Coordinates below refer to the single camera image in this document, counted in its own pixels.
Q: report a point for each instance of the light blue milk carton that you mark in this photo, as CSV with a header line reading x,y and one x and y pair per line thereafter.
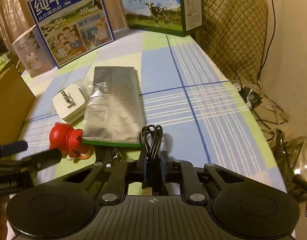
x,y
174,17

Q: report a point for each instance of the red toy figure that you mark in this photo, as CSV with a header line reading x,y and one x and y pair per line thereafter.
x,y
68,140

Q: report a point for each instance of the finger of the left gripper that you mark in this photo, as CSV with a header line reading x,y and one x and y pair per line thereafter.
x,y
38,161
13,148

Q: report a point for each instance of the dark blue milk carton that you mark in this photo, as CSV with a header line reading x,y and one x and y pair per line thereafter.
x,y
71,28

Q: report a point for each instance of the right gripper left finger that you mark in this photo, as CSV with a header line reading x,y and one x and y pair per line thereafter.
x,y
126,178

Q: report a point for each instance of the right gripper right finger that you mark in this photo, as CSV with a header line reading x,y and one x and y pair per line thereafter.
x,y
183,173

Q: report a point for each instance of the checkered bed sheet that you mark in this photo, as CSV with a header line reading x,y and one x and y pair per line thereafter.
x,y
203,117

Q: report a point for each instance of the power strip with cables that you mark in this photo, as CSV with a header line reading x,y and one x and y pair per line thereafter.
x,y
249,96

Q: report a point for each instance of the open cardboard box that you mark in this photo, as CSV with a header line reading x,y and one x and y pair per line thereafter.
x,y
16,100

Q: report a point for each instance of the cardboard box with green packs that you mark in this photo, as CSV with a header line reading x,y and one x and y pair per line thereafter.
x,y
5,61

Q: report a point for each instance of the brown quilted chair cover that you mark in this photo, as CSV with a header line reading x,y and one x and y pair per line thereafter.
x,y
233,35

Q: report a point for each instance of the silver foil bag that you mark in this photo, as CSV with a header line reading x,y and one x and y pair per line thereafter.
x,y
114,114

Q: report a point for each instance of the white power adapter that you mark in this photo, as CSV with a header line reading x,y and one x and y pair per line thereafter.
x,y
70,104

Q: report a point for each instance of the small white product box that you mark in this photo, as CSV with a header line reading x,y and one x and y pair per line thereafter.
x,y
33,52

